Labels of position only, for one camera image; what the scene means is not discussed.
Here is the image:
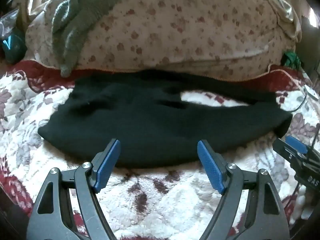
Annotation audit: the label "black pants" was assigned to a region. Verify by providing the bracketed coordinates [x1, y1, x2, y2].
[38, 69, 292, 168]

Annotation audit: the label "green object by pillow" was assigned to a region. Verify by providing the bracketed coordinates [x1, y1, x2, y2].
[280, 51, 301, 69]

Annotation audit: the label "thin black cable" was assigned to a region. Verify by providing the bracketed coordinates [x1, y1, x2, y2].
[285, 84, 309, 113]

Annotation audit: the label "grey green towel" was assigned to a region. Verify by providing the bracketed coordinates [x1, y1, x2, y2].
[52, 0, 120, 77]

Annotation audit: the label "red white floral blanket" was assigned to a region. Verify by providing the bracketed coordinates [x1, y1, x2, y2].
[1, 61, 319, 239]

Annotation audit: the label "teal object at bedside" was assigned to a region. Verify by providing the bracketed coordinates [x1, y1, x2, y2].
[1, 28, 27, 64]

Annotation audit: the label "floral beige pillow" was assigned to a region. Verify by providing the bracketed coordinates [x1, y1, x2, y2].
[25, 0, 309, 81]

